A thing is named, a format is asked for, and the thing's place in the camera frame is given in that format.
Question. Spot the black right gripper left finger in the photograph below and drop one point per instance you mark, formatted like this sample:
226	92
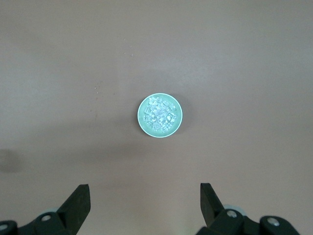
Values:
61	220

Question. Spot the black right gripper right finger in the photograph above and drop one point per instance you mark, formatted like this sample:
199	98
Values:
220	220

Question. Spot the clear ice cube pile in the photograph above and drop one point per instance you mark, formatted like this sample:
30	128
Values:
159	115

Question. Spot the green ceramic bowl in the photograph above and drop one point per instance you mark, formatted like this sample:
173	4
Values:
141	122

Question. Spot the brown table cover sheet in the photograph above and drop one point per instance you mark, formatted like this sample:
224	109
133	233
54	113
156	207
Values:
73	73

